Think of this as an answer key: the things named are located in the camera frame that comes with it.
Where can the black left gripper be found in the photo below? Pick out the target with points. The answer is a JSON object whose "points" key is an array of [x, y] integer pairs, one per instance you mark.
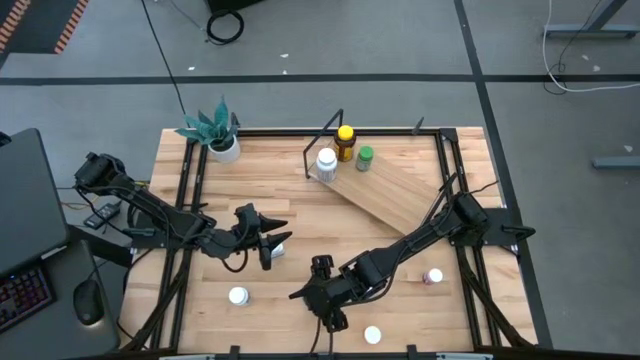
{"points": [[247, 230]]}

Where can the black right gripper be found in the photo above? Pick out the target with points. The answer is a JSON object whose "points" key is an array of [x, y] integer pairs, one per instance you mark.
{"points": [[335, 290]]}

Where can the white bottle blue label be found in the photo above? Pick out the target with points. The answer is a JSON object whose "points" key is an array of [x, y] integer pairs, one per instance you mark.
{"points": [[279, 251]]}

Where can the slim white pill bottle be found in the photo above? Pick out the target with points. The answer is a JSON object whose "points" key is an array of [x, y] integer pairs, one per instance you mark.
{"points": [[238, 295]]}

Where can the orange bottle white cap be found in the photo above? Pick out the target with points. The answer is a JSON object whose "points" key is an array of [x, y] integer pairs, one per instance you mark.
{"points": [[372, 335]]}

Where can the large white pill bottle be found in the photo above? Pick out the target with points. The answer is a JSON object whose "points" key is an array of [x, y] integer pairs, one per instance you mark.
{"points": [[326, 160]]}

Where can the amber bottle yellow cap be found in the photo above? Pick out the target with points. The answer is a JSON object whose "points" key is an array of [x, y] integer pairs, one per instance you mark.
{"points": [[345, 135]]}

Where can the green bottle green cap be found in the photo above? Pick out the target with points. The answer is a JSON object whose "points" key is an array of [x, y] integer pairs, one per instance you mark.
{"points": [[365, 152]]}

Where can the pink bottle white cap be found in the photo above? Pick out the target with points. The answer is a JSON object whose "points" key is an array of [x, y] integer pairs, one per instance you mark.
{"points": [[435, 275]]}

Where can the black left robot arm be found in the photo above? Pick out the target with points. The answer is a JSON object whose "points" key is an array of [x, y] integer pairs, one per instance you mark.
{"points": [[160, 212]]}

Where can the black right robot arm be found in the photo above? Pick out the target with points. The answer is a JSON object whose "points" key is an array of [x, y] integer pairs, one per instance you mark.
{"points": [[425, 235]]}

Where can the snake plant in white pot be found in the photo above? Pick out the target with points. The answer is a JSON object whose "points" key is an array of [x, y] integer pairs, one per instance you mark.
{"points": [[227, 150]]}

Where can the black power adapter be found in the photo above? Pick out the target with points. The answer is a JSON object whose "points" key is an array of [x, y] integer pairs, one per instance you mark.
{"points": [[102, 215]]}

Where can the black computer mouse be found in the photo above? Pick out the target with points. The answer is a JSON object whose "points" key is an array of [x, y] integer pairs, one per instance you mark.
{"points": [[88, 300]]}

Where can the black lower desk surface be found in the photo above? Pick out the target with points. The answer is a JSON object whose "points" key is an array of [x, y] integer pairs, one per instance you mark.
{"points": [[55, 340]]}

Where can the black backlit keyboard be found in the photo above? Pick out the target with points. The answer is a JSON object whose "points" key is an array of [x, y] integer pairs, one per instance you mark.
{"points": [[20, 295]]}

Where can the black mat orange striped edge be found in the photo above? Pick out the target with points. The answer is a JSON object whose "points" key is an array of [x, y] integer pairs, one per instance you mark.
{"points": [[30, 30]]}

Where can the grey metal desk foot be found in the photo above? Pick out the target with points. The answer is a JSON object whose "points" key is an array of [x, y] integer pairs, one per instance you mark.
{"points": [[615, 162]]}

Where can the grey metal desk leg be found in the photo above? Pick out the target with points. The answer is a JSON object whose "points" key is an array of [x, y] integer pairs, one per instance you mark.
{"points": [[585, 31]]}

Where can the black aluminium table frame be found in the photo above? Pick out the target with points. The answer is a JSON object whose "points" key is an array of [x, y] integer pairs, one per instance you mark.
{"points": [[280, 132]]}

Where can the wooden shelf black metal frame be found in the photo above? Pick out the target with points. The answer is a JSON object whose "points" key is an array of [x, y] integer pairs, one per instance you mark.
{"points": [[390, 200]]}

